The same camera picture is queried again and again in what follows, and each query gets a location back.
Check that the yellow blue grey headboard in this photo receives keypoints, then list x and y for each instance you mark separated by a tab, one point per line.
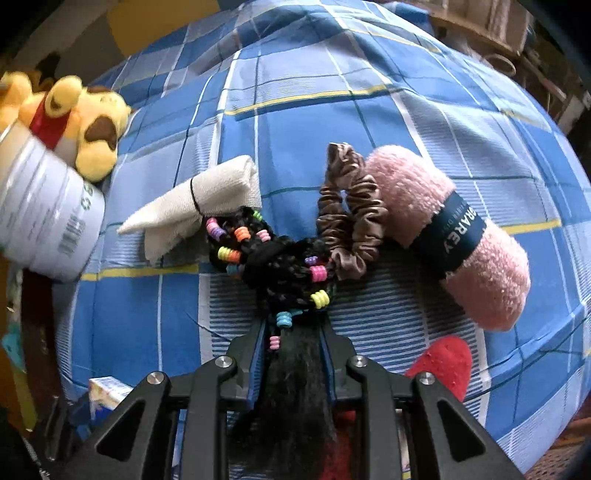
152	18

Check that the black braided hairpiece coloured beads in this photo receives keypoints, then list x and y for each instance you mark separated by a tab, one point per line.
277	272

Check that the blue tissue packet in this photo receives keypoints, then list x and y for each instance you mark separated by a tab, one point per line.
106	392

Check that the white tin can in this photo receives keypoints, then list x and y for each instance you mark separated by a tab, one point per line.
41	207

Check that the pink towel dark band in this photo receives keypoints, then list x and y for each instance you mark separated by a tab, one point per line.
494	281

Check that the brown satin scrunchie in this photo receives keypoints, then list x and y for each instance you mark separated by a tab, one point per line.
360	207

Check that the wooden desk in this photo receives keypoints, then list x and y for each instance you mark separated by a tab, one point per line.
480	23

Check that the red christmas sock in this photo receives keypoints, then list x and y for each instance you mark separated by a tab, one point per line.
443	364

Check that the yellow bear plush red shirt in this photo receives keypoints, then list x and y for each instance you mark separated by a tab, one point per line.
97	152

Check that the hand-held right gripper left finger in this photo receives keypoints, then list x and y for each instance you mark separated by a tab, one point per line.
240	362

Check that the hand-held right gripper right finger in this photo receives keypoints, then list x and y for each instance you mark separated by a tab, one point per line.
344	364

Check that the cream cloth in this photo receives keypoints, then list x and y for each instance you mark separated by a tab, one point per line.
184	207

